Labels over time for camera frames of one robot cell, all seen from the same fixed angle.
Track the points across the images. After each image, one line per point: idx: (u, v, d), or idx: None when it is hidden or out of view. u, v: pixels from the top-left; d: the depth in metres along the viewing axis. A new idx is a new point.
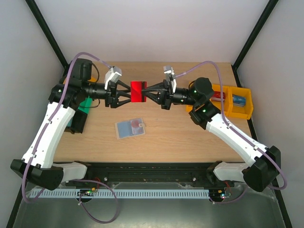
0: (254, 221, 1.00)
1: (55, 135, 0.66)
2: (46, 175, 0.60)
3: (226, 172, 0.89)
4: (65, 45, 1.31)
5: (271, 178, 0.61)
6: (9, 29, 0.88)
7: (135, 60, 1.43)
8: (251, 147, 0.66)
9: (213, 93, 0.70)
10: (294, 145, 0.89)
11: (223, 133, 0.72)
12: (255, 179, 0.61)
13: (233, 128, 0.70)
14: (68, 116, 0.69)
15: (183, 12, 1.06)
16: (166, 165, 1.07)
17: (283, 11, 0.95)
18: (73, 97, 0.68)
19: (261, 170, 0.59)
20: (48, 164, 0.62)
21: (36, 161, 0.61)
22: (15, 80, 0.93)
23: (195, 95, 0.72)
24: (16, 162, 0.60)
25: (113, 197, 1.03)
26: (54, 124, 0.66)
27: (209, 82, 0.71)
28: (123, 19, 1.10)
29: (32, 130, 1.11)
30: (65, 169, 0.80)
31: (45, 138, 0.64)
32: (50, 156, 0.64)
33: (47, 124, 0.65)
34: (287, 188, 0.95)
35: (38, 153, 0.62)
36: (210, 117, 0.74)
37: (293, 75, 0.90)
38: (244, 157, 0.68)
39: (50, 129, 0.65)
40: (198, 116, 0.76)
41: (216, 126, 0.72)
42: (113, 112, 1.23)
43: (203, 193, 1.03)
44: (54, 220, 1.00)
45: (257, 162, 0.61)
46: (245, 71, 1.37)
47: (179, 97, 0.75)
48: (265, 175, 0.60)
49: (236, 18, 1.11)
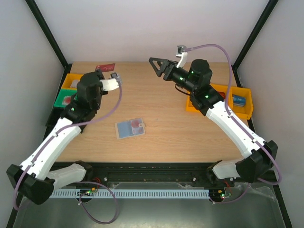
0: (254, 222, 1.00)
1: (58, 148, 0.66)
2: (38, 186, 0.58)
3: (224, 171, 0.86)
4: (66, 45, 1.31)
5: (263, 171, 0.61)
6: (10, 28, 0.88)
7: (136, 60, 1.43)
8: (249, 139, 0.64)
9: (210, 75, 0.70)
10: (294, 145, 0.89)
11: (223, 123, 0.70)
12: (248, 170, 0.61)
13: (234, 118, 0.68)
14: (75, 133, 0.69)
15: (183, 12, 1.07)
16: (166, 165, 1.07)
17: (283, 10, 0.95)
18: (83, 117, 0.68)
19: (256, 164, 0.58)
20: (42, 175, 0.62)
21: (32, 169, 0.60)
22: (15, 79, 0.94)
23: (192, 76, 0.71)
24: (14, 167, 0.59)
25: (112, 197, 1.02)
26: (59, 138, 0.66)
27: (208, 64, 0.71)
28: (124, 18, 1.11)
29: (32, 130, 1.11)
30: (57, 180, 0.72)
31: (47, 149, 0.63)
32: (47, 166, 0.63)
33: (52, 137, 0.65)
34: (288, 188, 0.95)
35: (36, 162, 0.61)
36: (212, 104, 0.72)
37: (293, 75, 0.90)
38: (240, 148, 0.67)
39: (54, 142, 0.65)
40: (200, 101, 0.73)
41: (217, 115, 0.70)
42: (114, 112, 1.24)
43: (203, 193, 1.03)
44: (54, 221, 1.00)
45: (253, 155, 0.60)
46: (245, 71, 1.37)
47: (177, 74, 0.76)
48: (258, 167, 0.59)
49: (235, 17, 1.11)
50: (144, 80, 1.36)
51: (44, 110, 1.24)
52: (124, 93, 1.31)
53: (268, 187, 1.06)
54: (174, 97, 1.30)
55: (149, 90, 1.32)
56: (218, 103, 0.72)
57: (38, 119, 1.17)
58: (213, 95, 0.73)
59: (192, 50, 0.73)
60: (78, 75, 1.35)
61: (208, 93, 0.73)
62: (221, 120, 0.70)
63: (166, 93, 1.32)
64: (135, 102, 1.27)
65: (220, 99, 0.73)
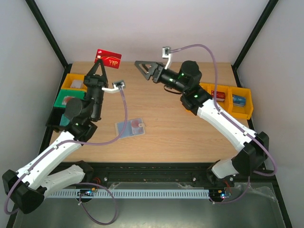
0: (253, 222, 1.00)
1: (55, 160, 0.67)
2: (29, 196, 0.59)
3: (223, 170, 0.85)
4: (66, 45, 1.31)
5: (258, 163, 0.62)
6: (10, 28, 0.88)
7: (136, 60, 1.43)
8: (241, 132, 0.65)
9: (200, 76, 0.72)
10: (295, 145, 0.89)
11: (214, 119, 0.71)
12: (242, 163, 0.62)
13: (224, 114, 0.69)
14: (74, 148, 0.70)
15: (183, 11, 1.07)
16: (166, 165, 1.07)
17: (283, 10, 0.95)
18: (84, 133, 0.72)
19: (250, 156, 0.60)
20: (35, 185, 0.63)
21: (27, 178, 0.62)
22: (15, 79, 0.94)
23: (184, 78, 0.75)
24: (11, 173, 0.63)
25: (110, 197, 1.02)
26: (59, 150, 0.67)
27: (197, 65, 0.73)
28: (124, 18, 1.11)
29: (32, 130, 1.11)
30: (49, 188, 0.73)
31: (45, 161, 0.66)
32: (41, 177, 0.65)
33: (52, 148, 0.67)
34: (288, 188, 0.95)
35: (32, 172, 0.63)
36: (202, 103, 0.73)
37: (293, 75, 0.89)
38: (233, 142, 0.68)
39: (52, 154, 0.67)
40: (190, 101, 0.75)
41: (208, 112, 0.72)
42: (113, 112, 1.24)
43: (203, 193, 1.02)
44: (54, 221, 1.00)
45: (246, 147, 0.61)
46: (245, 71, 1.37)
47: (167, 76, 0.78)
48: (252, 159, 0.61)
49: (235, 17, 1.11)
50: (145, 80, 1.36)
51: (45, 110, 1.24)
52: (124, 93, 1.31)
53: (268, 187, 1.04)
54: (174, 97, 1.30)
55: (149, 90, 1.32)
56: (207, 102, 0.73)
57: (38, 119, 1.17)
58: (202, 94, 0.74)
59: (179, 50, 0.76)
60: (78, 75, 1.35)
61: (197, 93, 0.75)
62: (212, 117, 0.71)
63: (166, 93, 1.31)
64: (135, 103, 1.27)
65: (210, 97, 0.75)
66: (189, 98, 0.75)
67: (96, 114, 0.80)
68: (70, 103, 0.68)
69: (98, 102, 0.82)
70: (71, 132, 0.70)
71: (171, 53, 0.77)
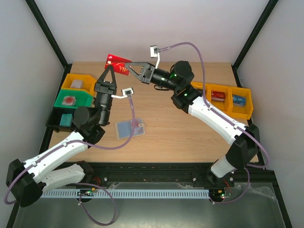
0: (254, 222, 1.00)
1: (62, 157, 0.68)
2: (32, 188, 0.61)
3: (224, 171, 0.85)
4: (66, 45, 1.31)
5: (251, 154, 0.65)
6: (10, 28, 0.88)
7: (136, 61, 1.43)
8: (231, 126, 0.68)
9: (192, 78, 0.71)
10: (295, 146, 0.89)
11: (205, 116, 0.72)
12: (236, 156, 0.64)
13: (214, 109, 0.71)
14: (81, 148, 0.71)
15: (183, 12, 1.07)
16: (166, 165, 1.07)
17: (283, 10, 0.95)
18: (93, 137, 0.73)
19: (242, 147, 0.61)
20: (39, 177, 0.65)
21: (33, 169, 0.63)
22: (15, 79, 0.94)
23: (175, 78, 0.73)
24: (17, 163, 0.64)
25: (109, 197, 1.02)
26: (66, 148, 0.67)
27: (189, 65, 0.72)
28: (125, 18, 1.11)
29: (32, 130, 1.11)
30: (48, 184, 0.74)
31: (52, 156, 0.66)
32: (46, 171, 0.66)
33: (62, 145, 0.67)
34: (288, 188, 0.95)
35: (39, 164, 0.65)
36: (192, 101, 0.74)
37: (293, 75, 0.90)
38: (225, 137, 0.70)
39: (60, 151, 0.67)
40: (180, 100, 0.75)
41: (198, 109, 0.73)
42: (114, 112, 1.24)
43: (203, 193, 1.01)
44: (54, 220, 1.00)
45: (237, 140, 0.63)
46: (245, 71, 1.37)
47: (158, 75, 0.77)
48: (244, 151, 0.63)
49: (235, 17, 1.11)
50: None
51: (45, 110, 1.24)
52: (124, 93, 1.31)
53: (268, 187, 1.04)
54: None
55: (149, 90, 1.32)
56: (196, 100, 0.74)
57: (39, 119, 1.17)
58: (192, 93, 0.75)
59: (168, 49, 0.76)
60: (78, 75, 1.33)
61: (187, 90, 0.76)
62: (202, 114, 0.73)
63: (166, 93, 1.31)
64: (135, 103, 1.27)
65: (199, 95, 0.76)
66: (179, 96, 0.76)
67: (103, 120, 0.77)
68: (80, 109, 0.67)
69: (106, 109, 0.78)
70: (80, 133, 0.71)
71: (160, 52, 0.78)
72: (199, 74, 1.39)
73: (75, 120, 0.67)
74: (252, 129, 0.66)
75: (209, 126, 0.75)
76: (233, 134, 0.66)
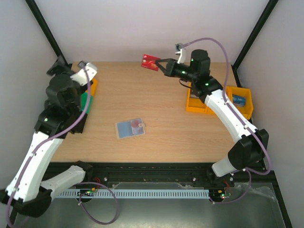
0: (253, 222, 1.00)
1: (40, 167, 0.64)
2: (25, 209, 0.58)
3: (226, 171, 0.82)
4: (66, 45, 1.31)
5: (253, 157, 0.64)
6: (10, 28, 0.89)
7: (136, 60, 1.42)
8: (242, 125, 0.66)
9: (209, 62, 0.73)
10: (296, 146, 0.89)
11: (220, 109, 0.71)
12: (237, 153, 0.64)
13: (230, 105, 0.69)
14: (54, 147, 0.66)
15: (183, 11, 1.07)
16: (166, 165, 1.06)
17: (283, 10, 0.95)
18: (60, 126, 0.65)
19: (244, 147, 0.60)
20: (31, 194, 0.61)
21: (18, 194, 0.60)
22: (15, 79, 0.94)
23: (193, 64, 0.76)
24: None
25: (112, 197, 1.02)
26: (38, 156, 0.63)
27: (207, 53, 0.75)
28: (124, 19, 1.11)
29: (32, 130, 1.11)
30: (54, 189, 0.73)
31: (29, 171, 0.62)
32: (34, 185, 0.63)
33: (31, 156, 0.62)
34: (288, 189, 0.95)
35: (21, 186, 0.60)
36: (211, 91, 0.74)
37: (294, 75, 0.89)
38: (232, 134, 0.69)
39: (34, 163, 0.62)
40: (200, 88, 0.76)
41: (214, 99, 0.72)
42: (114, 112, 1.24)
43: (203, 193, 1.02)
44: (54, 220, 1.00)
45: (243, 139, 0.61)
46: (245, 71, 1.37)
47: (180, 68, 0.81)
48: (247, 151, 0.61)
49: (235, 17, 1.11)
50: (145, 80, 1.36)
51: None
52: (124, 93, 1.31)
53: (268, 187, 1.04)
54: (174, 97, 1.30)
55: (149, 90, 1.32)
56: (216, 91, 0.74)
57: None
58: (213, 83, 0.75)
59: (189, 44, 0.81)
60: None
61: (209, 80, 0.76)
62: (217, 106, 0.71)
63: (166, 92, 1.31)
64: (136, 102, 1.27)
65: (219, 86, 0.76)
66: (199, 85, 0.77)
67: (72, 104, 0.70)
68: (57, 76, 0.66)
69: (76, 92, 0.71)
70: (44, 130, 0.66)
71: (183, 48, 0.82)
72: None
73: (50, 86, 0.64)
74: (262, 134, 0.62)
75: (221, 121, 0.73)
76: (240, 133, 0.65)
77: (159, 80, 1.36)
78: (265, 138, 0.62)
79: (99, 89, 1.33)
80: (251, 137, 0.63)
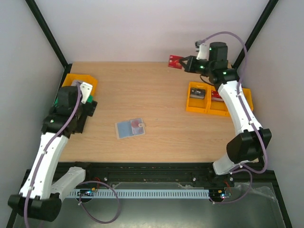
0: (254, 221, 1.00)
1: (52, 165, 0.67)
2: (46, 204, 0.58)
3: (226, 169, 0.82)
4: (66, 45, 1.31)
5: (251, 153, 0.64)
6: (11, 28, 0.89)
7: (136, 61, 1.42)
8: (247, 120, 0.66)
9: (225, 50, 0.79)
10: (296, 145, 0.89)
11: (231, 101, 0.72)
12: (236, 145, 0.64)
13: (241, 98, 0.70)
14: (62, 144, 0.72)
15: (183, 11, 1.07)
16: (166, 165, 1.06)
17: (283, 10, 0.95)
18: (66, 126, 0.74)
19: (243, 142, 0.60)
20: (46, 193, 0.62)
21: (34, 192, 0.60)
22: (15, 78, 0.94)
23: (211, 53, 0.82)
24: (14, 196, 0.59)
25: (115, 197, 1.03)
26: (50, 154, 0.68)
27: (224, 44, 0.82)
28: (124, 18, 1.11)
29: (32, 130, 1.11)
30: (61, 191, 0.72)
31: (42, 170, 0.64)
32: (48, 185, 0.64)
33: (42, 154, 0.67)
34: (288, 188, 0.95)
35: (36, 185, 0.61)
36: (226, 81, 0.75)
37: (293, 75, 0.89)
38: (236, 128, 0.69)
39: (46, 160, 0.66)
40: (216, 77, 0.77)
41: (227, 90, 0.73)
42: (114, 112, 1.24)
43: (203, 193, 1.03)
44: (54, 220, 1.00)
45: (244, 133, 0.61)
46: (245, 71, 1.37)
47: (200, 62, 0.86)
48: (246, 146, 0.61)
49: (235, 17, 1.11)
50: (145, 80, 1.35)
51: (45, 110, 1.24)
52: (124, 93, 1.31)
53: (268, 187, 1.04)
54: (174, 97, 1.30)
55: (149, 90, 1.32)
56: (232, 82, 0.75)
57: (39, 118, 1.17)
58: (230, 72, 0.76)
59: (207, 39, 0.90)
60: (79, 75, 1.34)
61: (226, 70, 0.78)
62: (229, 96, 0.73)
63: (166, 92, 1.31)
64: (135, 102, 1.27)
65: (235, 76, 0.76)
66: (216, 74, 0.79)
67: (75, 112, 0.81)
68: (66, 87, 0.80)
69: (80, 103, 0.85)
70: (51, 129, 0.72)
71: (201, 44, 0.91)
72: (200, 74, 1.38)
73: (62, 90, 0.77)
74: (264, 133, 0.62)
75: (228, 111, 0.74)
76: (243, 127, 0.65)
77: (159, 80, 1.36)
78: (266, 138, 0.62)
79: (99, 89, 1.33)
80: (252, 134, 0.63)
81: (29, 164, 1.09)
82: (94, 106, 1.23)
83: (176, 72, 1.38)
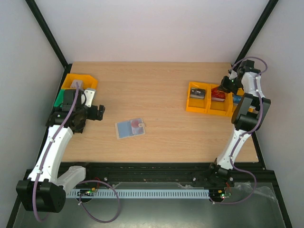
0: (254, 221, 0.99)
1: (59, 152, 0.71)
2: (55, 188, 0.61)
3: (228, 148, 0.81)
4: (66, 45, 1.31)
5: (251, 117, 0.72)
6: (11, 28, 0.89)
7: (135, 61, 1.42)
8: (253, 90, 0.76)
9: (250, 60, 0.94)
10: (295, 144, 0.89)
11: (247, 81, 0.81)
12: (238, 106, 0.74)
13: (255, 78, 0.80)
14: (68, 136, 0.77)
15: (183, 11, 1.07)
16: (166, 165, 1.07)
17: (283, 10, 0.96)
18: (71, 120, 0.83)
19: (245, 99, 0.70)
20: (54, 178, 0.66)
21: (43, 176, 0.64)
22: (15, 78, 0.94)
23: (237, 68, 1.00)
24: (22, 181, 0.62)
25: (115, 197, 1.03)
26: (57, 143, 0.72)
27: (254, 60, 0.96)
28: (124, 19, 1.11)
29: (33, 129, 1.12)
30: (64, 185, 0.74)
31: (50, 156, 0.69)
32: (55, 172, 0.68)
33: (51, 142, 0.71)
34: (288, 187, 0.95)
35: (44, 170, 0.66)
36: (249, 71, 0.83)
37: (292, 74, 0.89)
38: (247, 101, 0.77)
39: (53, 147, 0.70)
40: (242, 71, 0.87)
41: (247, 73, 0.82)
42: (114, 112, 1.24)
43: (203, 193, 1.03)
44: (54, 220, 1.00)
45: (247, 94, 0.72)
46: None
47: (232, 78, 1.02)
48: (246, 105, 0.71)
49: (235, 17, 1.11)
50: (145, 80, 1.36)
51: (45, 110, 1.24)
52: (124, 93, 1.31)
53: (268, 187, 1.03)
54: (174, 97, 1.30)
55: (149, 90, 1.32)
56: (252, 72, 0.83)
57: (39, 118, 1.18)
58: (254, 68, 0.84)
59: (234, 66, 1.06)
60: (78, 75, 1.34)
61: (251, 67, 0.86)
62: (247, 79, 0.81)
63: (166, 92, 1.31)
64: (135, 102, 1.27)
65: (258, 71, 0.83)
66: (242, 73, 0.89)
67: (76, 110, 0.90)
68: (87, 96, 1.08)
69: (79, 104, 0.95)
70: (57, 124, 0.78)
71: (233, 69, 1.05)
72: (200, 74, 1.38)
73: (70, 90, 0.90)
74: (266, 101, 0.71)
75: (243, 91, 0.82)
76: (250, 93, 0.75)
77: (158, 80, 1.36)
78: (265, 106, 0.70)
79: (99, 89, 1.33)
80: (256, 99, 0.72)
81: (29, 164, 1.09)
82: (101, 109, 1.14)
83: (176, 72, 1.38)
